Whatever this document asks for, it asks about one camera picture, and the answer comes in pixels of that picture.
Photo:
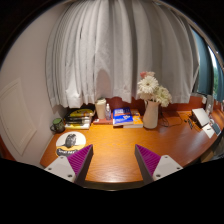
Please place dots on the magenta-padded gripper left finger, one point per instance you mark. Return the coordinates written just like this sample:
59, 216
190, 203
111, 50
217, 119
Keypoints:
63, 165

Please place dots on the white pleated curtain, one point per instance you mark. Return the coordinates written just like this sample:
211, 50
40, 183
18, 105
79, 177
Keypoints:
116, 50

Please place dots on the black grey book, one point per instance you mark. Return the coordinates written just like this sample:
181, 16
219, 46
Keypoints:
77, 121

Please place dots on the red-brown book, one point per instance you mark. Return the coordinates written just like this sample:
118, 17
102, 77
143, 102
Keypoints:
100, 121

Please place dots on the dark mug with green inside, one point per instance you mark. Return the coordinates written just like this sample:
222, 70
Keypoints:
58, 126

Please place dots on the clear spray bottle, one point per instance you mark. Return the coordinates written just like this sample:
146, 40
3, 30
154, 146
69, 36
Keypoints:
108, 113

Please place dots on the dark remote control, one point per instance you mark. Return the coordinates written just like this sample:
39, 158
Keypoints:
215, 128

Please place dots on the white flower bouquet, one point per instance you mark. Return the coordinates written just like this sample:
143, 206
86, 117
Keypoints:
150, 86

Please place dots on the black book with yellow cover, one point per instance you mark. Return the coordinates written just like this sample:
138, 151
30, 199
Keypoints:
81, 112

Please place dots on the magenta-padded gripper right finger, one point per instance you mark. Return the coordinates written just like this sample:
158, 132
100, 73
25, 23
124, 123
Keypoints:
163, 165

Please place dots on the upright grey tablet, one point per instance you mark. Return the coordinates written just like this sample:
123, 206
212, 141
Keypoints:
209, 105

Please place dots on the blue book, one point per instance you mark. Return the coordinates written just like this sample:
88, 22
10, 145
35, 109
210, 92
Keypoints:
122, 116

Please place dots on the glass window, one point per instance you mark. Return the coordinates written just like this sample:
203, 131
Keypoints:
205, 66

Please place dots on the white ceramic pitcher vase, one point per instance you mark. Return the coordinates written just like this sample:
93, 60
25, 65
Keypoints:
150, 116

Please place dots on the grey black computer mouse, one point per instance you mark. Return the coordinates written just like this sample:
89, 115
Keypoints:
70, 140

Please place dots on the white paper sheet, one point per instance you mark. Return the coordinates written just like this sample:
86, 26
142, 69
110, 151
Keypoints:
209, 131

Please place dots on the silver laptop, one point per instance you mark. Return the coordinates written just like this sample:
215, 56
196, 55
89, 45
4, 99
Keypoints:
201, 116

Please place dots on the round white yellow mouse pad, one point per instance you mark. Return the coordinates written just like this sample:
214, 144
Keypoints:
81, 140

